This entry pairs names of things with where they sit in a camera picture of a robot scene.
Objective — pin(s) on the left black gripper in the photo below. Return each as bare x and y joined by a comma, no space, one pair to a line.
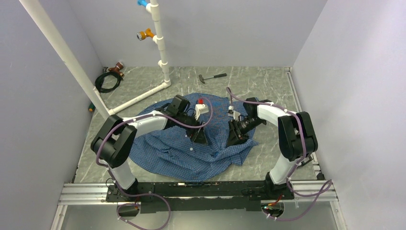
197,135

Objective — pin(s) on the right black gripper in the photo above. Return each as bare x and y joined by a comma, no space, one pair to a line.
236,135

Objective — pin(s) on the blue checkered shirt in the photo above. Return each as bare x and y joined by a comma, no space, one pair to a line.
169,152

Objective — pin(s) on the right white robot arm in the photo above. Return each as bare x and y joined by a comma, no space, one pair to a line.
297,137

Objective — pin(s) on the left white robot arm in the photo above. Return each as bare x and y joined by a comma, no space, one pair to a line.
113,142

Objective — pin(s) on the green orange screwdriver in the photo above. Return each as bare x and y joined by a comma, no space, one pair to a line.
91,107

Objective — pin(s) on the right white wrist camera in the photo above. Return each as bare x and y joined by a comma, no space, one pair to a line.
233,113

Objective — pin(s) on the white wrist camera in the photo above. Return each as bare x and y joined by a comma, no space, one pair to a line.
200,109
233,113

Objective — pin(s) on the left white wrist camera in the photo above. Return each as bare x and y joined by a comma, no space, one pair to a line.
200,109

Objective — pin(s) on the black handled hammer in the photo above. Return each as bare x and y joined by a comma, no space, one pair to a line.
204,79

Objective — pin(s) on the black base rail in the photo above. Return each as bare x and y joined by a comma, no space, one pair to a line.
192,196

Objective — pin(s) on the orange hose nozzle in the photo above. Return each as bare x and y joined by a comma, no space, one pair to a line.
142,35

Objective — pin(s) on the white PVC pipe frame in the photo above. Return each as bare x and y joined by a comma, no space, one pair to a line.
68,38

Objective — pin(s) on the blue hose nozzle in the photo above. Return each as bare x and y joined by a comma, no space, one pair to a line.
143,3

